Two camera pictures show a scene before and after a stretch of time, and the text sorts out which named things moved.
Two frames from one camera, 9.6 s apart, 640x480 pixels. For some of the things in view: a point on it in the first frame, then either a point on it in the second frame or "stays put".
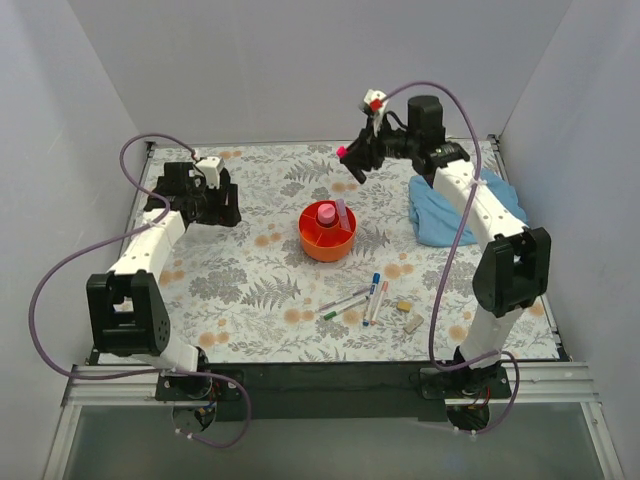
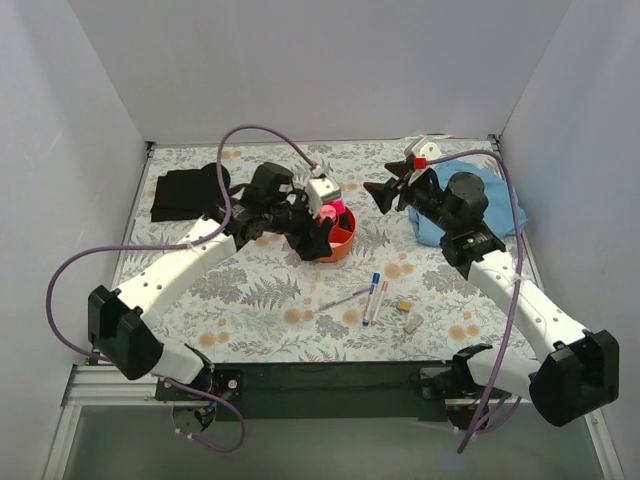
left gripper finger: x=231 y=214 -> x=315 y=243
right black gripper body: x=364 y=153 -> x=403 y=185
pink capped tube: x=326 y=213 stays put
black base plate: x=331 y=391 stays put
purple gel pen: x=344 y=298 stays put
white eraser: x=413 y=322 stays put
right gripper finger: x=356 y=153 -> x=383 y=193
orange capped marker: x=380 y=302 stays put
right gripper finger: x=357 y=166 -> x=400 y=168
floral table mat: x=251 y=292 stays put
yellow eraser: x=404 y=306 stays put
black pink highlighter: x=341 y=151 -> x=341 y=209
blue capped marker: x=376 y=278 stays put
